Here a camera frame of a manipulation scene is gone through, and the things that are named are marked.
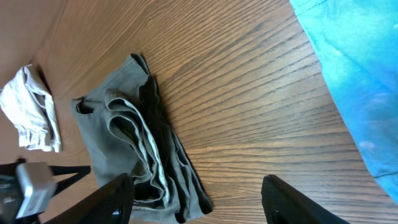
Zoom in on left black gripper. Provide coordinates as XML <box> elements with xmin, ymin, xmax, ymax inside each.
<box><xmin>1</xmin><ymin>158</ymin><xmax>91</xmax><ymax>224</ymax></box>

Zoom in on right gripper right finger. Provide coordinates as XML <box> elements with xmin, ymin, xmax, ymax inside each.
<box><xmin>261</xmin><ymin>175</ymin><xmax>348</xmax><ymax>224</ymax></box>

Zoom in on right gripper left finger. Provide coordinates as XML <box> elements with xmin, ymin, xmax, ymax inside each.
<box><xmin>45</xmin><ymin>173</ymin><xmax>134</xmax><ymax>224</ymax></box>

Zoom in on grey shorts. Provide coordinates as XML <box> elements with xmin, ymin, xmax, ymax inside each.
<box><xmin>70</xmin><ymin>54</ymin><xmax>213</xmax><ymax>223</ymax></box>

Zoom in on folded beige shorts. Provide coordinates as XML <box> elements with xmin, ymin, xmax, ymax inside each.
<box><xmin>1</xmin><ymin>64</ymin><xmax>62</xmax><ymax>152</ymax></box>

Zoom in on light blue t-shirt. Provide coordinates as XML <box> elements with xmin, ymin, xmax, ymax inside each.
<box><xmin>291</xmin><ymin>0</ymin><xmax>397</xmax><ymax>200</ymax></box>

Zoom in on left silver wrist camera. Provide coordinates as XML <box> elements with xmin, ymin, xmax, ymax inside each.
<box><xmin>16</xmin><ymin>162</ymin><xmax>57</xmax><ymax>219</ymax></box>

